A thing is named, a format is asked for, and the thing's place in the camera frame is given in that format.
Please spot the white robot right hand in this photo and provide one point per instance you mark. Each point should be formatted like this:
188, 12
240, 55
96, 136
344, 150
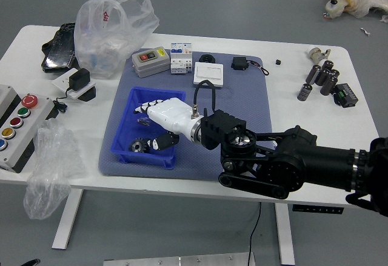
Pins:
171, 117

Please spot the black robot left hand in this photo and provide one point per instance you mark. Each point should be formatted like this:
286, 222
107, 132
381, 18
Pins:
29, 263

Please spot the big black gear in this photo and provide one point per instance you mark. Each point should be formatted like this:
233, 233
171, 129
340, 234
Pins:
137, 146

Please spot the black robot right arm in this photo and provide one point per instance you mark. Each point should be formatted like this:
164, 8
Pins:
288, 163

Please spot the grey box with coloured buttons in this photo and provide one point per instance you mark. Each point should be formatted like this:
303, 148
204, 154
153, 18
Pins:
27, 129

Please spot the small clear screw bag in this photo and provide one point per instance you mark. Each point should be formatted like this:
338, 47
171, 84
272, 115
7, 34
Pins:
143, 121

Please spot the blue plastic bin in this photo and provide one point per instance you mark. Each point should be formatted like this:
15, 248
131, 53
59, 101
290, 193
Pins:
127, 132

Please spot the white table leg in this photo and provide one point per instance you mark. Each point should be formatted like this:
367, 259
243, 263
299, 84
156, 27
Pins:
68, 217
285, 235

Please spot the white blue circuit breaker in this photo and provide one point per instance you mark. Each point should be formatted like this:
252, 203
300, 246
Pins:
181, 58

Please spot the black round part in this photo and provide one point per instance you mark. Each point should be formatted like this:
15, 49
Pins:
206, 58

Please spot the blue-grey foam mat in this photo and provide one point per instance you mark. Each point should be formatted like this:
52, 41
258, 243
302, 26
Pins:
242, 96

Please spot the black block under socket plate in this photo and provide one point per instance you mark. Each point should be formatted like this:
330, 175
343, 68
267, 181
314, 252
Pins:
88, 94

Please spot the clear bubble wrap bag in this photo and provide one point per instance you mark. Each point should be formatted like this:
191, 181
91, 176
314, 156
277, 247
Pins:
50, 169

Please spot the clear plastic bag red print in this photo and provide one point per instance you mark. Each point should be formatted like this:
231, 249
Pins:
103, 45

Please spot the white socket plate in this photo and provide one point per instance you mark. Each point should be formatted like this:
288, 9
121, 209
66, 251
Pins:
60, 82

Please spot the black plastic tray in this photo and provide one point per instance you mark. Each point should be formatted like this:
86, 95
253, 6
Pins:
59, 51

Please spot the dark cylindrical capacitor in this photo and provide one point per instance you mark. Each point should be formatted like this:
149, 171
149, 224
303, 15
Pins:
304, 92
329, 85
335, 72
313, 74
322, 77
328, 65

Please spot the silver white connector plug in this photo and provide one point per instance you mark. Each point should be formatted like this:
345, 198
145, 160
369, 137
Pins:
315, 54

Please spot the black table control panel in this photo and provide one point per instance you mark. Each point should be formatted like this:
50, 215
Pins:
315, 209

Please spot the black module with green terminal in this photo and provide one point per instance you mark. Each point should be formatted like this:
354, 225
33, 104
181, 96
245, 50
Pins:
345, 95

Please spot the white paper scrap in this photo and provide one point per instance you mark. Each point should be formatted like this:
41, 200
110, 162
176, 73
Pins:
365, 31

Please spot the white floor scrap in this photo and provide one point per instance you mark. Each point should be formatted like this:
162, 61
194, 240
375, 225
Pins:
385, 19

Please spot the white wall switch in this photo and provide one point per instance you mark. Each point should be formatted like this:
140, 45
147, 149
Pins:
208, 72

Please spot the grey red-green button switch box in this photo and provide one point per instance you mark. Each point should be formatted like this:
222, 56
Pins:
150, 63

